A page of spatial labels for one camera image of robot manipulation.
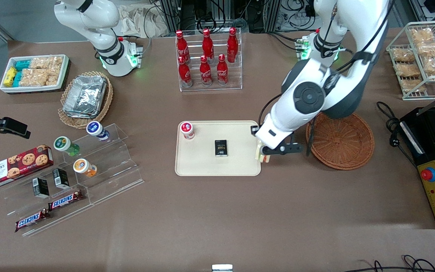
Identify red Walkers cookie box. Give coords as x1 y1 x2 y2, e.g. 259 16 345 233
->
0 144 54 190

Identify black floor cables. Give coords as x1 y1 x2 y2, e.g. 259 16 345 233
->
344 255 435 272

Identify yellow snack pack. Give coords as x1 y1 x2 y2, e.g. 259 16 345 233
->
3 66 17 88

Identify black machine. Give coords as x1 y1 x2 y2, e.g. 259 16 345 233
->
398 107 435 230

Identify orange-lid yogurt cup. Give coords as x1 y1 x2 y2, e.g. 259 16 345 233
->
72 158 98 178

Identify black equipment rack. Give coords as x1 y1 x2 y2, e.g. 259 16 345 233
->
157 0 316 34

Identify small black box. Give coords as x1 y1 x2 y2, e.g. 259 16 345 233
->
32 177 50 199
214 139 229 158
52 168 71 190

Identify clear rice cracker pack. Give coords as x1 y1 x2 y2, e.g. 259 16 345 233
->
29 57 50 70
48 55 64 71
20 69 48 87
46 68 62 86

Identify white snack tray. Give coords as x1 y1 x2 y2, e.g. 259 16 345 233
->
0 54 70 94

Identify red-lid yogurt cup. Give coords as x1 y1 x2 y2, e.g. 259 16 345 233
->
180 121 196 141

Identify clear acrylic stepped stand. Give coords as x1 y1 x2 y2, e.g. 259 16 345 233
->
0 122 145 238

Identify black power cable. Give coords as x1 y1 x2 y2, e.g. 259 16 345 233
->
376 101 418 167

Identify blue-lid yogurt cup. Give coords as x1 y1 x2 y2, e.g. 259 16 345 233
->
86 121 110 142

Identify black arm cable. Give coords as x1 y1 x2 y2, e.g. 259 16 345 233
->
258 0 394 156

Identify green-lid yogurt cup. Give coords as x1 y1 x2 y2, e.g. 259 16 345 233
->
53 136 80 157

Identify Snickers chocolate bar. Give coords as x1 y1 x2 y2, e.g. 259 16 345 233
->
47 189 85 212
14 209 51 233

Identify red cola bottle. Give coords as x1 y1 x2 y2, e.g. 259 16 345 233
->
201 28 215 59
226 27 239 63
199 55 213 87
175 30 191 63
216 54 229 86
177 56 194 88

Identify triangle sandwich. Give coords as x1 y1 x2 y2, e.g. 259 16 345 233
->
254 142 271 164

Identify silver foil tray stack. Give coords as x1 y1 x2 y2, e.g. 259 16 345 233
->
62 75 108 119

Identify white wire rack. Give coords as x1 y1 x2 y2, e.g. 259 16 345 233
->
386 20 435 101

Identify beige crumpled bag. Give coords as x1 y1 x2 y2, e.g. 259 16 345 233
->
117 3 169 39

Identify beige plastic tray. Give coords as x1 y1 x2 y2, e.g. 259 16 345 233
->
174 120 262 177

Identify flat wicker basket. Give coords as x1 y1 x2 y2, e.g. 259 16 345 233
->
58 71 114 130

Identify round brown wicker basket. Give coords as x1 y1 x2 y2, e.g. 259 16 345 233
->
305 112 375 171

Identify clear acrylic bottle rack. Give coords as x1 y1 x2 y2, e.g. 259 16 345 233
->
175 28 243 93

